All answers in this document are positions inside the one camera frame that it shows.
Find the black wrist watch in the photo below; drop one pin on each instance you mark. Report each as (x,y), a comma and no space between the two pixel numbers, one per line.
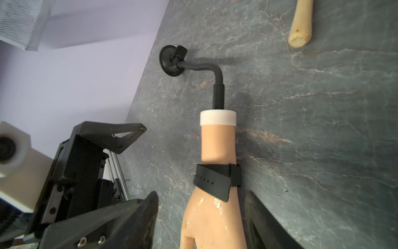
(217,180)

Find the green rake wooden handle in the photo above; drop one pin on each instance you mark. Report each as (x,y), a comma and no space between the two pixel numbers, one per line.
(301,29)

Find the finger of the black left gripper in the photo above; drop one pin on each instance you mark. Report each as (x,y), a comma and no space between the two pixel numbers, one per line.
(118,135)

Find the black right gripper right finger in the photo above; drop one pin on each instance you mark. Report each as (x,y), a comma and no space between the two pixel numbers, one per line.
(263,229)

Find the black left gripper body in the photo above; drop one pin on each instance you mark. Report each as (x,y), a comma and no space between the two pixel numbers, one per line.
(75,183)

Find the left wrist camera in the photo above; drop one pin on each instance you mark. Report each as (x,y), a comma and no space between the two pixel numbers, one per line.
(23,169)

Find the mannequin hand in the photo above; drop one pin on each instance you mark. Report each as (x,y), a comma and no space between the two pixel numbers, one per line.
(212,219)

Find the white wire side basket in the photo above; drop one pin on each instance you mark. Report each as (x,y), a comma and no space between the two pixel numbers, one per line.
(23,22)

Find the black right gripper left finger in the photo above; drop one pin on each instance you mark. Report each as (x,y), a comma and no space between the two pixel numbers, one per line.
(125,225)

